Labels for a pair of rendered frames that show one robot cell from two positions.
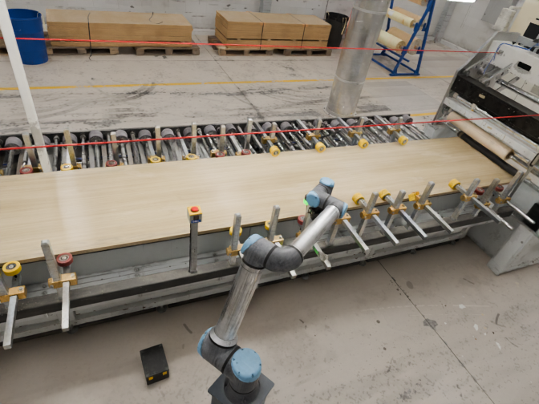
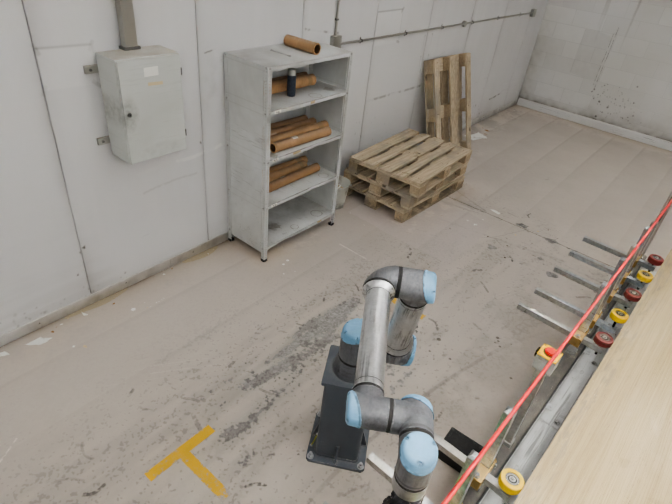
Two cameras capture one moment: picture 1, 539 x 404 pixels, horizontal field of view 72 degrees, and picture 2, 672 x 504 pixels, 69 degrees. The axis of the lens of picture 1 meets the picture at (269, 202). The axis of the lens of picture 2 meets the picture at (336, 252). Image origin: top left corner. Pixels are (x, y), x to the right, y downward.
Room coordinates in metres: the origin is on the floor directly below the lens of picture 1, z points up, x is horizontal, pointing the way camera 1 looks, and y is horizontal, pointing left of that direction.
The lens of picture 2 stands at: (2.36, -0.84, 2.42)
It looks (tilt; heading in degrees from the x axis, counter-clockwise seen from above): 35 degrees down; 156
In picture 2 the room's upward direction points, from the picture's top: 7 degrees clockwise
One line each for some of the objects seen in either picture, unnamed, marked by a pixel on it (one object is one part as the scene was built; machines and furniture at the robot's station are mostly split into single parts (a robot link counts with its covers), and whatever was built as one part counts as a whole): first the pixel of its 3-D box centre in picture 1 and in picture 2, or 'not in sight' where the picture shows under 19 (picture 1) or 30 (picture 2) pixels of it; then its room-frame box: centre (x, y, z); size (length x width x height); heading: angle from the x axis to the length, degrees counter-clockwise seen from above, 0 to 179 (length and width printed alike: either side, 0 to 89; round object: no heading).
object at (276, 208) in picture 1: (271, 233); (456, 498); (1.75, -0.05, 0.92); 0.04 x 0.04 x 0.48; 28
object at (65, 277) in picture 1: (62, 280); (579, 335); (1.16, 1.03, 0.83); 0.14 x 0.06 x 0.05; 118
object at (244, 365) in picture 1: (244, 369); (358, 340); (0.89, -0.03, 0.79); 0.17 x 0.15 x 0.18; 63
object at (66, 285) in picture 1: (66, 294); (558, 326); (1.09, 0.97, 0.83); 0.44 x 0.03 x 0.04; 28
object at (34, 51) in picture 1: (27, 36); not in sight; (5.67, 4.24, 0.36); 0.59 x 0.57 x 0.73; 31
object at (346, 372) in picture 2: (242, 382); (353, 360); (0.89, -0.04, 0.65); 0.19 x 0.19 x 0.10
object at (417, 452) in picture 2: (325, 188); (415, 460); (1.80, -0.31, 1.32); 0.10 x 0.09 x 0.12; 153
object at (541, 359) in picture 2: (194, 215); (546, 360); (1.50, 0.40, 1.18); 0.07 x 0.07 x 0.08; 28
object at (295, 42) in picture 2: not in sight; (301, 44); (-1.32, 0.29, 1.59); 0.30 x 0.08 x 0.08; 31
